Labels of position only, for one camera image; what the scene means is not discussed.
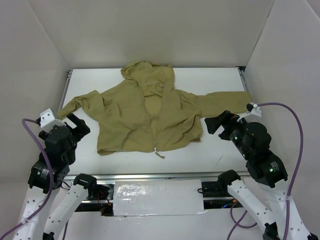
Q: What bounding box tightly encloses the khaki hooded zip jacket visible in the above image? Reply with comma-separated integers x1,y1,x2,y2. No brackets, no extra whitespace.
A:
57,60,252,156

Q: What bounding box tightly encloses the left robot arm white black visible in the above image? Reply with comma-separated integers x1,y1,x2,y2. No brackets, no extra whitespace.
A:
13,109,98,240

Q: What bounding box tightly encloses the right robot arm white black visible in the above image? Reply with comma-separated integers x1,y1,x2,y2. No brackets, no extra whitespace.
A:
205,110,318,240

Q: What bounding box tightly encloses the white foil covered panel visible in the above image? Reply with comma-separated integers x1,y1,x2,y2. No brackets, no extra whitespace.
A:
113,179,205,217

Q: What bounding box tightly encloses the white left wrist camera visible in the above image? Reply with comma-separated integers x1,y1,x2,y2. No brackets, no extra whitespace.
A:
40,108,65,133

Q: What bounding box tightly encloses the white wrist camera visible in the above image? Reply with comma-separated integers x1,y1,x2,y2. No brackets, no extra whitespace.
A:
40,108,65,133
237,102,262,123

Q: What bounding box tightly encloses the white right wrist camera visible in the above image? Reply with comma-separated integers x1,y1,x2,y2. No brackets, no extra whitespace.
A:
237,102,262,123

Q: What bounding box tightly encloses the aluminium table frame rail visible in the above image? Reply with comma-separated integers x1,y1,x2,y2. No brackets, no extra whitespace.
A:
66,68,248,183

